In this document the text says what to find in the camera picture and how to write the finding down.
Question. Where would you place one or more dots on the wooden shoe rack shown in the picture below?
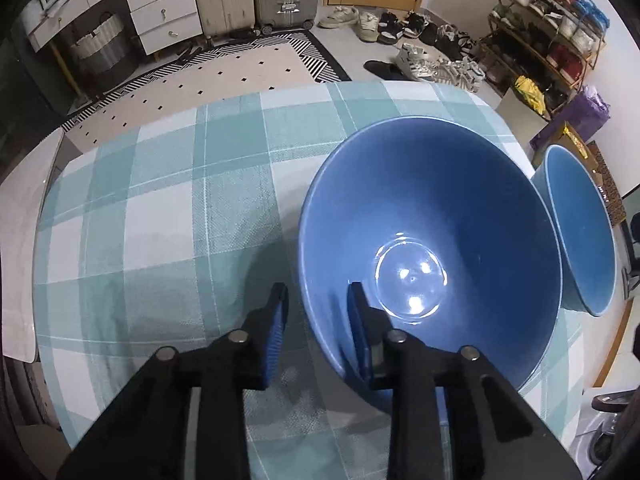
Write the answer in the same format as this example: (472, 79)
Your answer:
(550, 45)

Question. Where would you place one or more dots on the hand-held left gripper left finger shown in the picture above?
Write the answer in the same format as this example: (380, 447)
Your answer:
(275, 340)

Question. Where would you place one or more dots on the blue bowl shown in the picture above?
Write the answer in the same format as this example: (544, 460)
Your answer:
(580, 235)
(425, 200)

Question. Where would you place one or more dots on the grey marble coffee table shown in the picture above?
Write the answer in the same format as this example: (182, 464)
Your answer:
(20, 240)

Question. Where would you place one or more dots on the purple bag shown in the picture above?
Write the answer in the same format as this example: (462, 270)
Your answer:
(585, 110)

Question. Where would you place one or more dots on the group of loose shoes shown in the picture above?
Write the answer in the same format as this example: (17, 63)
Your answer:
(415, 57)

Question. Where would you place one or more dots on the teal checked tablecloth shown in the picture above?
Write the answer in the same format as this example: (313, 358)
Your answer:
(150, 185)

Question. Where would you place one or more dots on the white drawer cabinet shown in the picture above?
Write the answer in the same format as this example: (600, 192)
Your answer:
(160, 10)

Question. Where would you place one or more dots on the grey laundry basket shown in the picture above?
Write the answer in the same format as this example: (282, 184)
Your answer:
(100, 50)

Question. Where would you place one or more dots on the brown patterned doormat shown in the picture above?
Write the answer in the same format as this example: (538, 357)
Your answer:
(607, 185)

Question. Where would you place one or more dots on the yellow cloth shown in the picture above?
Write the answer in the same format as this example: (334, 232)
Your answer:
(530, 92)

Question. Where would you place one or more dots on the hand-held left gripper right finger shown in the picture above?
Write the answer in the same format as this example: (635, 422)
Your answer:
(357, 330)

